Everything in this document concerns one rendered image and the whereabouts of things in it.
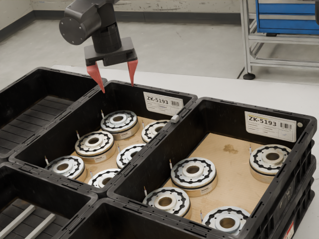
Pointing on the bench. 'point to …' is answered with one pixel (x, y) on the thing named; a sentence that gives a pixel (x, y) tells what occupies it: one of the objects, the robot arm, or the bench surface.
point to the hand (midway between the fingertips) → (117, 85)
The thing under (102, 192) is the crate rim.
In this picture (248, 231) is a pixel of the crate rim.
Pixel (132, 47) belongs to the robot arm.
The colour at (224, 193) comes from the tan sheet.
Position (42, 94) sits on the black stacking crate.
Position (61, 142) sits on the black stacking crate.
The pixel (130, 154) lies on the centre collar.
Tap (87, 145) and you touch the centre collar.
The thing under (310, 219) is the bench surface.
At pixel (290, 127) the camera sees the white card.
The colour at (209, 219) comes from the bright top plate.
